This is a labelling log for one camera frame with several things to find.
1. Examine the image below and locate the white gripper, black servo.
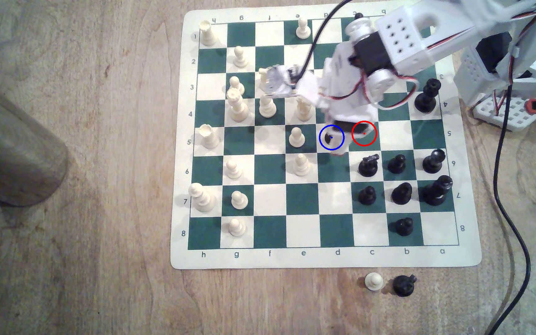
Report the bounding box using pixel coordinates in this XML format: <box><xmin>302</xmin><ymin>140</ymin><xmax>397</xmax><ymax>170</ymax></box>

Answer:
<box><xmin>317</xmin><ymin>42</ymin><xmax>380</xmax><ymax>156</ymax></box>

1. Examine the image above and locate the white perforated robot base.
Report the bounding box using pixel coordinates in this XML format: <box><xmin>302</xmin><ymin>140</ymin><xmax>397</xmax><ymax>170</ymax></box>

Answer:
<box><xmin>472</xmin><ymin>91</ymin><xmax>536</xmax><ymax>132</ymax></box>

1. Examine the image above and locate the black chess knight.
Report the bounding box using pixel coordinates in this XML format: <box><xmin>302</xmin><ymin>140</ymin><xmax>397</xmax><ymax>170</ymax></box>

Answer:
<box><xmin>358</xmin><ymin>154</ymin><xmax>381</xmax><ymax>178</ymax></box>
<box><xmin>393</xmin><ymin>275</ymin><xmax>418</xmax><ymax>298</ymax></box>

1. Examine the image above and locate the white chess knight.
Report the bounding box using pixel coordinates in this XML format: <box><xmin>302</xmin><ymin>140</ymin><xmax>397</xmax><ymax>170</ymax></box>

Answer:
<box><xmin>295</xmin><ymin>97</ymin><xmax>315</xmax><ymax>122</ymax></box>

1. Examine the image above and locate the black chess bishop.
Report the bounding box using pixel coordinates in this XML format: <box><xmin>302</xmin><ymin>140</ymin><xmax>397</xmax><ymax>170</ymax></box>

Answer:
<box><xmin>392</xmin><ymin>182</ymin><xmax>413</xmax><ymax>205</ymax></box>

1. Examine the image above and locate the white chess bishop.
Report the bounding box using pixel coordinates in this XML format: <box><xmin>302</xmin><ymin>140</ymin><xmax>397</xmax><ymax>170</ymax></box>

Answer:
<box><xmin>258</xmin><ymin>93</ymin><xmax>277</xmax><ymax>118</ymax></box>

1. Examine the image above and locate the green white chess mat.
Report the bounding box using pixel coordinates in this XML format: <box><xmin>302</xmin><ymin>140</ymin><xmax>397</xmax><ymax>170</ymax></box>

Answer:
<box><xmin>170</xmin><ymin>7</ymin><xmax>483</xmax><ymax>270</ymax></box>

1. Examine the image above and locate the black chess queen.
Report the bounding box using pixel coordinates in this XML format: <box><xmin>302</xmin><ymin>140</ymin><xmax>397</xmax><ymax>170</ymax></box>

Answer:
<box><xmin>414</xmin><ymin>78</ymin><xmax>442</xmax><ymax>114</ymax></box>

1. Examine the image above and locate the white chess rook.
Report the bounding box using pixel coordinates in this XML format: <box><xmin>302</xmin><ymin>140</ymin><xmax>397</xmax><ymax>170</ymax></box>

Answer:
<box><xmin>200</xmin><ymin>124</ymin><xmax>221</xmax><ymax>150</ymax></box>
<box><xmin>200</xmin><ymin>21</ymin><xmax>219</xmax><ymax>47</ymax></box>
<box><xmin>258</xmin><ymin>67</ymin><xmax>273</xmax><ymax>96</ymax></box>

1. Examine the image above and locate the black chess king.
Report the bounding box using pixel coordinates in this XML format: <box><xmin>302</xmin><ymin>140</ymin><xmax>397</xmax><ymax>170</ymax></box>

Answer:
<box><xmin>421</xmin><ymin>175</ymin><xmax>454</xmax><ymax>207</ymax></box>

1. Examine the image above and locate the white chess queen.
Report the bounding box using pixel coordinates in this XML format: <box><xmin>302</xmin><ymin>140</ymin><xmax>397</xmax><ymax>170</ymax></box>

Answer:
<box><xmin>226</xmin><ymin>88</ymin><xmax>250</xmax><ymax>123</ymax></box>

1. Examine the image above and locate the white chess king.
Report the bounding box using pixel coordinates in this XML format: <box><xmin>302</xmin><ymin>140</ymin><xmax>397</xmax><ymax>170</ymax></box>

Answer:
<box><xmin>189</xmin><ymin>182</ymin><xmax>216</xmax><ymax>213</ymax></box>

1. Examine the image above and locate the metal cylinder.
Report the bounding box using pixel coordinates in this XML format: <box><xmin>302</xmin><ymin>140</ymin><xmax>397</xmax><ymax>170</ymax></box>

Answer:
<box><xmin>0</xmin><ymin>70</ymin><xmax>69</xmax><ymax>208</ymax></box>

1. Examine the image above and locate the camera board with white mount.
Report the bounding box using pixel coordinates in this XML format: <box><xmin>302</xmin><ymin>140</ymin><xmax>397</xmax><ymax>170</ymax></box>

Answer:
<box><xmin>260</xmin><ymin>65</ymin><xmax>320</xmax><ymax>110</ymax></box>

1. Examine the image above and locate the black camera cable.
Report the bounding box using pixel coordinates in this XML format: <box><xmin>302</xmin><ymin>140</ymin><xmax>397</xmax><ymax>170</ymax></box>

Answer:
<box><xmin>294</xmin><ymin>0</ymin><xmax>351</xmax><ymax>84</ymax></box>

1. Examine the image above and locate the black power cable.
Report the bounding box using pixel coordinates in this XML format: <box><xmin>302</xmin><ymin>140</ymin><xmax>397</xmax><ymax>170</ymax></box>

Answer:
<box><xmin>488</xmin><ymin>84</ymin><xmax>531</xmax><ymax>335</ymax></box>

